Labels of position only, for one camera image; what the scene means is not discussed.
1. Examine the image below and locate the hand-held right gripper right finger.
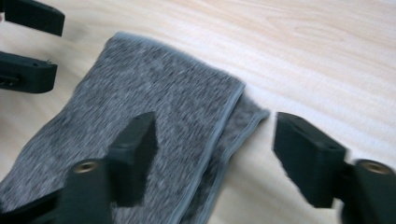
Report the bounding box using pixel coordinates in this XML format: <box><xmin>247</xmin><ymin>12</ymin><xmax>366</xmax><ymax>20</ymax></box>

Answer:
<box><xmin>272</xmin><ymin>111</ymin><xmax>347</xmax><ymax>209</ymax></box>

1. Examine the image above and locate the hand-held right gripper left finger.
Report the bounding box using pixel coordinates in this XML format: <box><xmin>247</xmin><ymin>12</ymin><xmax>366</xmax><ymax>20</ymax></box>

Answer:
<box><xmin>106</xmin><ymin>111</ymin><xmax>159</xmax><ymax>208</ymax></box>

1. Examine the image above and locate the grey fleece cloth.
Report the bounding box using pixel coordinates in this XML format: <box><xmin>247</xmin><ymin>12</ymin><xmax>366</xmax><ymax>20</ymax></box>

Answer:
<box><xmin>0</xmin><ymin>31</ymin><xmax>271</xmax><ymax>224</ymax></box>

